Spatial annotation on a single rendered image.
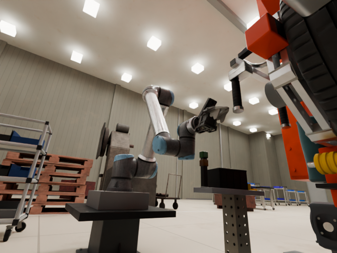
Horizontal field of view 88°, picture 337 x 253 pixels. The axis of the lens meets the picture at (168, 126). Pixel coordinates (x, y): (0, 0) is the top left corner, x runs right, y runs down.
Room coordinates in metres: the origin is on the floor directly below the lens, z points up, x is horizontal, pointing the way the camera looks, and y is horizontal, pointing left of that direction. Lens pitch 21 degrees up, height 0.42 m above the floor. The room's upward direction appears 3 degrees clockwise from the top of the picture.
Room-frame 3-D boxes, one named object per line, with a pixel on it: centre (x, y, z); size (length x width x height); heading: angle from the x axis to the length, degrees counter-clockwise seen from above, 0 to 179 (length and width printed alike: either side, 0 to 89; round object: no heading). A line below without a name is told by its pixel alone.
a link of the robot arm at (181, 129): (0.92, -0.11, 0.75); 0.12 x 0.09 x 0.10; 23
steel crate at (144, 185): (4.05, 0.82, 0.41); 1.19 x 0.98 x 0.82; 27
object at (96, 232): (1.37, 0.33, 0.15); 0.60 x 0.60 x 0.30; 34
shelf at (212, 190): (1.15, -0.40, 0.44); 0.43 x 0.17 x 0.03; 117
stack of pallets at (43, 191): (3.33, 2.14, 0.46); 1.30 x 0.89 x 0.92; 120
